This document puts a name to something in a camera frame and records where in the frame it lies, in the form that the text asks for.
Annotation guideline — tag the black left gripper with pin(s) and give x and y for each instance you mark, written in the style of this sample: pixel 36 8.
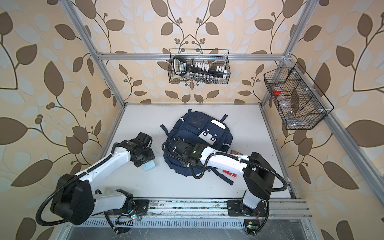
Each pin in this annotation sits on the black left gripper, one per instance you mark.
pixel 152 157

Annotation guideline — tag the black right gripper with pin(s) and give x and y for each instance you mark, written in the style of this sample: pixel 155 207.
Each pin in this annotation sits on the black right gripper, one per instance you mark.
pixel 183 160

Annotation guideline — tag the mint green pencil case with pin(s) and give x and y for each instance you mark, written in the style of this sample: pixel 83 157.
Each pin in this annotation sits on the mint green pencil case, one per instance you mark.
pixel 149 165

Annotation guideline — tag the red stationery blister pack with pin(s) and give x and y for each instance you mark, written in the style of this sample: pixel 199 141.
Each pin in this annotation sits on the red stationery blister pack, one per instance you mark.
pixel 233 175

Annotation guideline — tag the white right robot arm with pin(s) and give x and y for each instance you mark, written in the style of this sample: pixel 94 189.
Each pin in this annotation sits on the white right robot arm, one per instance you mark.
pixel 258 175

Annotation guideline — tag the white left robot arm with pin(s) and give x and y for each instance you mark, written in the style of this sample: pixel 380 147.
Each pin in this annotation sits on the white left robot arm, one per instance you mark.
pixel 79 196

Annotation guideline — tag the black socket wrench set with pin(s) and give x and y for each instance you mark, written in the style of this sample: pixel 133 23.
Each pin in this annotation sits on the black socket wrench set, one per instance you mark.
pixel 189 68

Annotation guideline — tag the red capped clear bottle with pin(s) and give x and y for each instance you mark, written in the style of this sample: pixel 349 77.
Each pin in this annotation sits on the red capped clear bottle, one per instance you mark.
pixel 278 92

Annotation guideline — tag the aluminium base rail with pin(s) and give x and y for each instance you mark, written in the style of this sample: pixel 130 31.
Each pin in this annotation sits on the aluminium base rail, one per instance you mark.
pixel 285 209

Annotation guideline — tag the black wire basket back wall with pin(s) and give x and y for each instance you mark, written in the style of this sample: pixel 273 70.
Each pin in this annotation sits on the black wire basket back wall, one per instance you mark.
pixel 200 55

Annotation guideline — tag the black wire basket wall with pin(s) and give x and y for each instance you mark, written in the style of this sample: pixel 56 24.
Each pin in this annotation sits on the black wire basket wall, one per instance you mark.
pixel 305 103
pixel 200 55

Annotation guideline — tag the black wire basket right wall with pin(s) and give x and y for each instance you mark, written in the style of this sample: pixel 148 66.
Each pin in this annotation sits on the black wire basket right wall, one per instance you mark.
pixel 305 103

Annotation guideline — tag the aluminium cage frame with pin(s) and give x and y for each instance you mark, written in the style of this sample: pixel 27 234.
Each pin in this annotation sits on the aluminium cage frame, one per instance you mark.
pixel 350 146

